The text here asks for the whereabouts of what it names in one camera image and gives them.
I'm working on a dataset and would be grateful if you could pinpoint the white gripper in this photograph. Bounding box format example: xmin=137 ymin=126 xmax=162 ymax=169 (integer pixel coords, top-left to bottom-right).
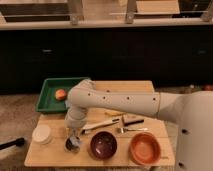
xmin=65 ymin=106 xmax=87 ymax=141

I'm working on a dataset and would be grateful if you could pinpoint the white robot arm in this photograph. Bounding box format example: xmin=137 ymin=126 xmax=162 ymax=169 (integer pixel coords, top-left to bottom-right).
xmin=65 ymin=79 xmax=213 ymax=171

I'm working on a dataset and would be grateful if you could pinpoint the small metal cup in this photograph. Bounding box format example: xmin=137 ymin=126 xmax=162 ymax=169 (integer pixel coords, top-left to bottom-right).
xmin=65 ymin=139 xmax=80 ymax=153

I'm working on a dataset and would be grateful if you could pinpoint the dark purple bowl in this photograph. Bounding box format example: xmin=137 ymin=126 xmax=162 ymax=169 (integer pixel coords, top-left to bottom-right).
xmin=90 ymin=131 xmax=117 ymax=160

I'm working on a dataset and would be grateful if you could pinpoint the orange peach fruit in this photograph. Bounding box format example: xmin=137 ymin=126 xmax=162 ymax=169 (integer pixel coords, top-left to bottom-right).
xmin=55 ymin=89 xmax=67 ymax=101

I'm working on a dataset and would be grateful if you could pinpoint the green plastic tray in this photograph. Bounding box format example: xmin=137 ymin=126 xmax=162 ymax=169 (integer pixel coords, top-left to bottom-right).
xmin=36 ymin=77 xmax=84 ymax=114

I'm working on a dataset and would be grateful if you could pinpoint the yellow banana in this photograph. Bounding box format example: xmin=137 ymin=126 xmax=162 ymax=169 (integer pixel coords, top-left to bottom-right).
xmin=105 ymin=110 xmax=124 ymax=116

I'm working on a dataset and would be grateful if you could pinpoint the silver fork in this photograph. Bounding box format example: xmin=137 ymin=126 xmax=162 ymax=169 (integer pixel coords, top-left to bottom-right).
xmin=116 ymin=127 xmax=148 ymax=134

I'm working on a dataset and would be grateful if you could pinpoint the orange bowl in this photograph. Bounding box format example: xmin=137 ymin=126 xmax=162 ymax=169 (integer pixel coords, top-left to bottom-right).
xmin=129 ymin=132 xmax=161 ymax=166

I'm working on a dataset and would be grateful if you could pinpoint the black handle object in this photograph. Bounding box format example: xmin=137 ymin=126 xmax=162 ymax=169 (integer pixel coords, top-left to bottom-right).
xmin=0 ymin=138 xmax=25 ymax=150

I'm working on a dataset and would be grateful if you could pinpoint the wooden block with black handle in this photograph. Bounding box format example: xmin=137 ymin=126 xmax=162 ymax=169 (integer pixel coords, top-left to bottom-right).
xmin=122 ymin=115 xmax=144 ymax=126

